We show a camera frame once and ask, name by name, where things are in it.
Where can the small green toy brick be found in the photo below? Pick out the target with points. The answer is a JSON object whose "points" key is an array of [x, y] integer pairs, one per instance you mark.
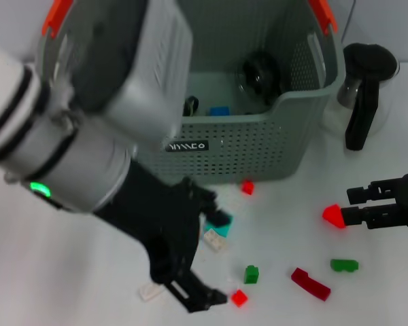
{"points": [[251, 275]]}

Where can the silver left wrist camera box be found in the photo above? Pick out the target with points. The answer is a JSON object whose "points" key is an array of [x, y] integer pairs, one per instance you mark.
{"points": [[139, 68]]}

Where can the small red toy brick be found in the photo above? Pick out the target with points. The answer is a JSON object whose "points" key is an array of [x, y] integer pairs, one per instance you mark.
{"points": [[239, 299], [247, 187]]}

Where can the dark red curved toy brick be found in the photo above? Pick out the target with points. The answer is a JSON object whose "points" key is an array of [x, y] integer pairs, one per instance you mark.
{"points": [[309, 283]]}

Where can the blue toy brick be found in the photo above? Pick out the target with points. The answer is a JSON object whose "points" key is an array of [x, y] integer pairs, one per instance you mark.
{"points": [[219, 111]]}

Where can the green car shaped toy brick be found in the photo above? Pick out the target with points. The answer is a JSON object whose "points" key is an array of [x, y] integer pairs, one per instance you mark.
{"points": [[344, 265]]}

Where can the red sloped toy brick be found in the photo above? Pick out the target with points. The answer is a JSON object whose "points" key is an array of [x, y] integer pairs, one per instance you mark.
{"points": [[332, 215]]}

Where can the grey perforated plastic storage bin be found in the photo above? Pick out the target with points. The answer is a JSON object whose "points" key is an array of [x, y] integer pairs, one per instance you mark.
{"points": [[241, 149]]}

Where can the white square toy brick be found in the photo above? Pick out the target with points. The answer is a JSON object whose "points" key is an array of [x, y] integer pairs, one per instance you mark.
{"points": [[216, 241]]}

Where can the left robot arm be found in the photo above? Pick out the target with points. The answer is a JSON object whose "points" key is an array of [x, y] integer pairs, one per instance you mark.
{"points": [[88, 163]]}

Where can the white long toy brick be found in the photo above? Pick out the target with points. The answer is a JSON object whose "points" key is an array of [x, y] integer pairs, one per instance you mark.
{"points": [[149, 292]]}

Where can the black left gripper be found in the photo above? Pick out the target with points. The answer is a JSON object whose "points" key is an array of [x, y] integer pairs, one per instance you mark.
{"points": [[163, 220]]}

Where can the teal square toy brick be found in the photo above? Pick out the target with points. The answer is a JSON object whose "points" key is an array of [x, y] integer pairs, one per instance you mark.
{"points": [[224, 231]]}

